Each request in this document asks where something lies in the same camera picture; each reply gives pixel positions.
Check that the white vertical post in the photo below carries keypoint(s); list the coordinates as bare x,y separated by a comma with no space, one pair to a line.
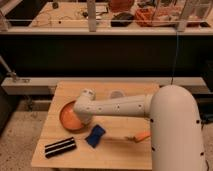
91,8

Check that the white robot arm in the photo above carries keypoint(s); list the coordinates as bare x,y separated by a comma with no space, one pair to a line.
176,131

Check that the orange ceramic bowl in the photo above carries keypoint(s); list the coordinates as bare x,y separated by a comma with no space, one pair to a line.
71,120

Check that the black striped rectangular block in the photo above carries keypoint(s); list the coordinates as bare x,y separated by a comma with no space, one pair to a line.
60,147

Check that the blue sponge block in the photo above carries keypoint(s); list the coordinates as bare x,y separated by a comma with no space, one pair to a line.
94,137

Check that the orange storage crate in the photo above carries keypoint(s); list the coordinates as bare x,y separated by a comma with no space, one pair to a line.
163,17

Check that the orange round container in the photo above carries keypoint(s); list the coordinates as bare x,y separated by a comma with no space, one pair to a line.
120,5

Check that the black pouch on shelf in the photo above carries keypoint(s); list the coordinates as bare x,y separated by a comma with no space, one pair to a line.
122,19

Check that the orange toy carrot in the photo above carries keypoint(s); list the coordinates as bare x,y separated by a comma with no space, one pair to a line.
139,136

